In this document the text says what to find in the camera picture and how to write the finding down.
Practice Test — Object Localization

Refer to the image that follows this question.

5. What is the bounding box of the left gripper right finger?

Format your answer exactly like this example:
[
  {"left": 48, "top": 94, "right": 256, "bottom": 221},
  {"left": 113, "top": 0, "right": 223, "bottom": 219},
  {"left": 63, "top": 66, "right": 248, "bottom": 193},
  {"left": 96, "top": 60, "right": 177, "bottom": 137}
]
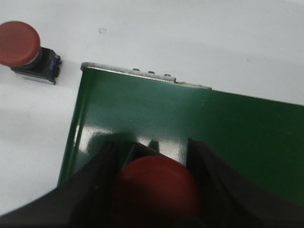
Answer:
[{"left": 187, "top": 139, "right": 304, "bottom": 228}]

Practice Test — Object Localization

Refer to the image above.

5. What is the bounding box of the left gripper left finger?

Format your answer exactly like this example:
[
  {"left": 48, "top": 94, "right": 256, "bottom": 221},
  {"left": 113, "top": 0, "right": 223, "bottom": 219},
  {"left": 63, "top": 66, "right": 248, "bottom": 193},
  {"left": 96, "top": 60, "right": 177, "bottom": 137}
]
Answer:
[{"left": 0, "top": 142, "right": 121, "bottom": 228}]

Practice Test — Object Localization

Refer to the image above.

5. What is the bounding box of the red push button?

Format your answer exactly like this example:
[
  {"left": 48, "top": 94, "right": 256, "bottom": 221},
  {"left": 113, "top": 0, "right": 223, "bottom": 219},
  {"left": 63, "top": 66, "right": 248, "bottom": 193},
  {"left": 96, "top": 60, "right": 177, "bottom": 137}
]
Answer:
[
  {"left": 0, "top": 21, "right": 62, "bottom": 85},
  {"left": 110, "top": 143, "right": 200, "bottom": 228}
]

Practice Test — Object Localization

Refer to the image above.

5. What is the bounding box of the green conveyor belt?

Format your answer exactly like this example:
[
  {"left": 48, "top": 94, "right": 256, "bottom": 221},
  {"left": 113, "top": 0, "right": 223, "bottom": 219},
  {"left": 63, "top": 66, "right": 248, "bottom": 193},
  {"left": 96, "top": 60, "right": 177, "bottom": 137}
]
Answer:
[{"left": 58, "top": 68, "right": 304, "bottom": 205}]

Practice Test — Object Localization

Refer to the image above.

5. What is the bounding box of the red push button on table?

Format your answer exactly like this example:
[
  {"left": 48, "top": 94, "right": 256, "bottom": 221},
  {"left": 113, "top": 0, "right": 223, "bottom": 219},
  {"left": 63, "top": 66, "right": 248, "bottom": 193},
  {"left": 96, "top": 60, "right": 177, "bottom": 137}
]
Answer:
[{"left": 0, "top": 21, "right": 62, "bottom": 85}]

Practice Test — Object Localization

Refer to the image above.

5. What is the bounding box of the metal conveyor end bracket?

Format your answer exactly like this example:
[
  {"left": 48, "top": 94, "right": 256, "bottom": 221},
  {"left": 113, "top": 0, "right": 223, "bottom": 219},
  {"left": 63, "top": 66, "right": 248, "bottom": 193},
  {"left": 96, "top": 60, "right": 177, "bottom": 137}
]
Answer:
[{"left": 80, "top": 62, "right": 212, "bottom": 90}]

